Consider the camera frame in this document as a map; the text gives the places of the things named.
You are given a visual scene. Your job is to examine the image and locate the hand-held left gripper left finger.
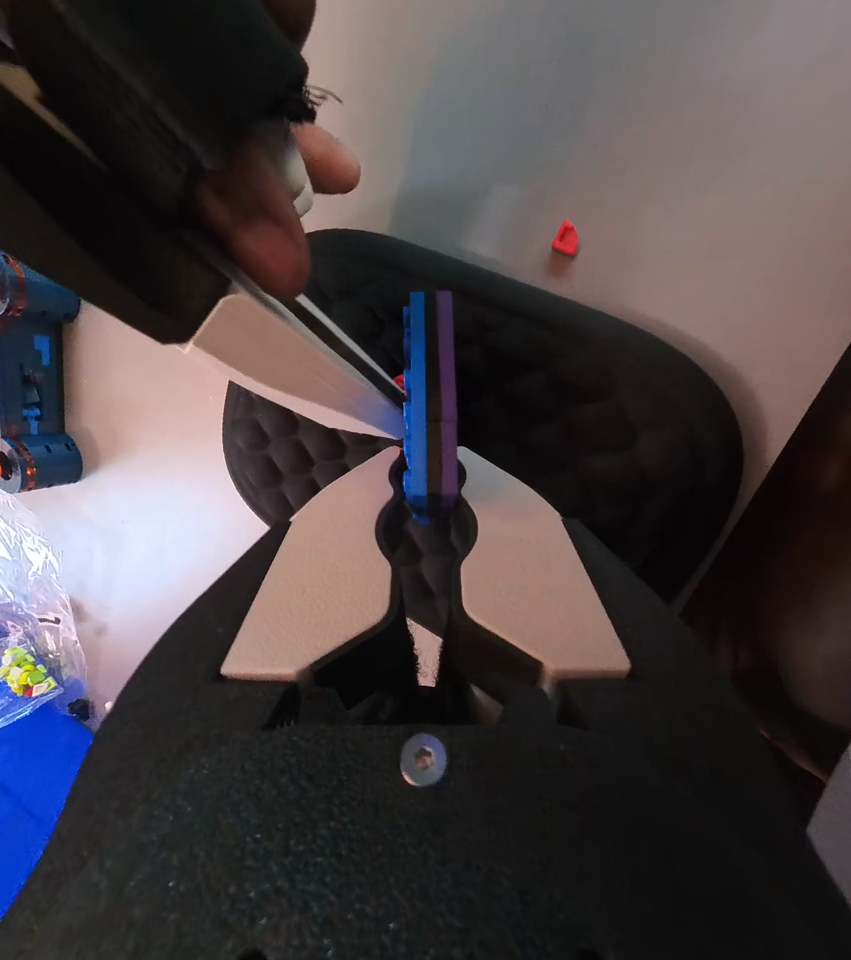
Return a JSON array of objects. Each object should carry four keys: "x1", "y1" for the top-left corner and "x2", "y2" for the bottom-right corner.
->
[{"x1": 220, "y1": 447, "x2": 405, "y2": 684}]

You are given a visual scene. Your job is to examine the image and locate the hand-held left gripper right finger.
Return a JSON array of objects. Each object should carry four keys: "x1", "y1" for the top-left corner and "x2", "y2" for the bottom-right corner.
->
[{"x1": 454, "y1": 447, "x2": 633, "y2": 688}]

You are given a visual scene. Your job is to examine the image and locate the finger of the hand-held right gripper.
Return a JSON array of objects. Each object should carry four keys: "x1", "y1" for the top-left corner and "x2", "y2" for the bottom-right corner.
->
[
  {"x1": 185, "y1": 292, "x2": 406, "y2": 441},
  {"x1": 292, "y1": 290, "x2": 407, "y2": 408}
]

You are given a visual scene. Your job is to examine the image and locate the blue purple brick plate assembly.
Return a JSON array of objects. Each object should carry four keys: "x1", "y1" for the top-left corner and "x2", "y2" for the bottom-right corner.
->
[{"x1": 401, "y1": 289, "x2": 468, "y2": 525}]

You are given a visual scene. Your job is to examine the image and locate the person's right hand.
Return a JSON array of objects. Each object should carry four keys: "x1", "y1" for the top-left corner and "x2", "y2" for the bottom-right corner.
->
[{"x1": 196, "y1": 0, "x2": 364, "y2": 303}]

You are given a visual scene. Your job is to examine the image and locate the black egg-crate foam mat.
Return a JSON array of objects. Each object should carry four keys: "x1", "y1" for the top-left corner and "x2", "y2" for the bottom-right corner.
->
[{"x1": 221, "y1": 228, "x2": 746, "y2": 610}]

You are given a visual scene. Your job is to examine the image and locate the blue orange brick game controller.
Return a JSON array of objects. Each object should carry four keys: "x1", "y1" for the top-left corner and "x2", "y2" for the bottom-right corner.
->
[{"x1": 0, "y1": 231, "x2": 86, "y2": 494}]

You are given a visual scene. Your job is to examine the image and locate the person's dark jacket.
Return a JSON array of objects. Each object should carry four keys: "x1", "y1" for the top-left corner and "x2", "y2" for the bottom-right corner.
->
[{"x1": 680, "y1": 258, "x2": 851, "y2": 785}]

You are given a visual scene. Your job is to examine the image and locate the yellow green small bricks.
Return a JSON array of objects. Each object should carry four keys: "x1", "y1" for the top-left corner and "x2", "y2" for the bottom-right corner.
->
[{"x1": 0, "y1": 646, "x2": 61, "y2": 700}]

